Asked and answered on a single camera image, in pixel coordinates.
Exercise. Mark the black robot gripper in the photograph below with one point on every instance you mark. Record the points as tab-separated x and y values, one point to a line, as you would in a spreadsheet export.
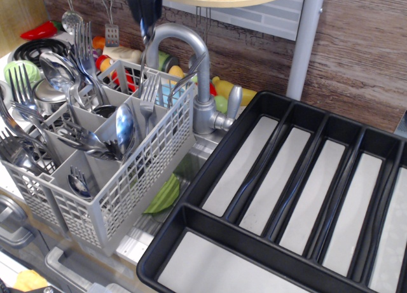
149	12

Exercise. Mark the small steel spoon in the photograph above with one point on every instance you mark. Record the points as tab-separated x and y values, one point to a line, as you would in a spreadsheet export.
147	33

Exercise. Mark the large steel spoon back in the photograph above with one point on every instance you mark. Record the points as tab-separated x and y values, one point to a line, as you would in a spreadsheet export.
63	76

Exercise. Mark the large steel spoon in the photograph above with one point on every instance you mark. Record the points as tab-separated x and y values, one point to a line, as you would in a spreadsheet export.
126	131
63	76

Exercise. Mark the large steel spoon centre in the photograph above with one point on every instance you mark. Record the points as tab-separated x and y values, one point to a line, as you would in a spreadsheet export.
126	131

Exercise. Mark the steel spoon lying across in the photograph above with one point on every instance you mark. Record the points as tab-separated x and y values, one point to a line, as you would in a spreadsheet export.
82	139

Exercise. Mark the grey plastic cutlery basket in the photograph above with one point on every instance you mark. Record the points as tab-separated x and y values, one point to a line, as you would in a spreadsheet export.
120	192

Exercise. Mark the black cutlery tray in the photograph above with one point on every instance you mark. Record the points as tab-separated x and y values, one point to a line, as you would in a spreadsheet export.
293	199

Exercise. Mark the hanging small spatula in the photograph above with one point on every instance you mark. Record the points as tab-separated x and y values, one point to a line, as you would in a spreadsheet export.
112	35

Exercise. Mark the cream toy bottle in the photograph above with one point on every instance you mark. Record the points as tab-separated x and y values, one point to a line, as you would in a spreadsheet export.
123	53

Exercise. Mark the tall steel fork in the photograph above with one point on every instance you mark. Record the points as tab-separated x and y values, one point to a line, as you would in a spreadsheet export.
84	56

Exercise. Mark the hanging slotted ladle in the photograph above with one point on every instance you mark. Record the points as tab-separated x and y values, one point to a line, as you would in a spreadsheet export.
70	19

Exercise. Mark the red toy pepper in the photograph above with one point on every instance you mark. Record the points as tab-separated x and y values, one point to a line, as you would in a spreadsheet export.
43	31

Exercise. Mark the steel fork centre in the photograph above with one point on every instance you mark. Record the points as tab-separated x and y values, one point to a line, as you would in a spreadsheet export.
148	98

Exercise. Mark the yellow toy banana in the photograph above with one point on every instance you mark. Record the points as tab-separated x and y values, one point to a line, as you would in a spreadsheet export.
224	88

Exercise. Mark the black stove burner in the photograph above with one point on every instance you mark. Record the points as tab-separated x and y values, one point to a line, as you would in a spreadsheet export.
31	50

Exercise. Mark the green toy cabbage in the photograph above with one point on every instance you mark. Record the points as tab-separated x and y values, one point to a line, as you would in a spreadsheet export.
32	70

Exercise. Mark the green toy lime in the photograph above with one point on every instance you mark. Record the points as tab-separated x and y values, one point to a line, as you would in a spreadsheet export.
221	104

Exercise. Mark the silver toy faucet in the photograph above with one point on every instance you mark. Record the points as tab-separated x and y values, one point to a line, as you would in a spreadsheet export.
206	119

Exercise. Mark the steel pot with lid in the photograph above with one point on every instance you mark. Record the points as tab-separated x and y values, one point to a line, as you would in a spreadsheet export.
48	99

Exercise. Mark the green toy leaf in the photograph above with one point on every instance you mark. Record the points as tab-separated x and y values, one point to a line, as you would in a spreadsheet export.
166	196

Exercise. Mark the steel fork front left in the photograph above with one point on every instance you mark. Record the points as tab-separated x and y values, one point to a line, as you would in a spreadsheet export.
25	154

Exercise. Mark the yellow toy bottom left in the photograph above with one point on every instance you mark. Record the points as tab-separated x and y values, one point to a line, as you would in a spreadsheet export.
29	280

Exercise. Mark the hanging wire whisk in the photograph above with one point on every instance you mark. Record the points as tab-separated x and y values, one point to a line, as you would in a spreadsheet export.
203	22

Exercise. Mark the grey metal post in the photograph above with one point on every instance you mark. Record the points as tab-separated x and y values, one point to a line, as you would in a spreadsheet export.
310	15

